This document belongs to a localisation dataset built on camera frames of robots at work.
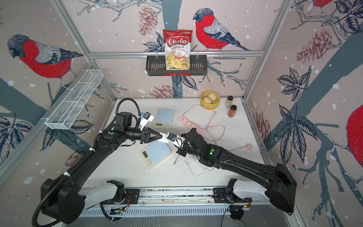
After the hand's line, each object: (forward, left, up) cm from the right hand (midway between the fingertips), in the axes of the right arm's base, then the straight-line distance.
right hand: (173, 138), depth 73 cm
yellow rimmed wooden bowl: (+41, -28, -17) cm, 52 cm away
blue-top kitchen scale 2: (+27, +11, -19) cm, 34 cm away
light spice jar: (+41, -39, -13) cm, 58 cm away
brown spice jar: (+32, -40, -14) cm, 53 cm away
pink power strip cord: (+6, -48, -19) cm, 52 cm away
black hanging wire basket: (+47, +16, +14) cm, 52 cm away
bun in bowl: (+43, -22, -14) cm, 51 cm away
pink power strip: (+21, -9, -18) cm, 29 cm away
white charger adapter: (-2, +4, +4) cm, 6 cm away
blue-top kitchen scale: (-1, +14, -19) cm, 23 cm away
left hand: (-1, +5, +5) cm, 7 cm away
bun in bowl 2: (+47, -27, -14) cm, 57 cm away
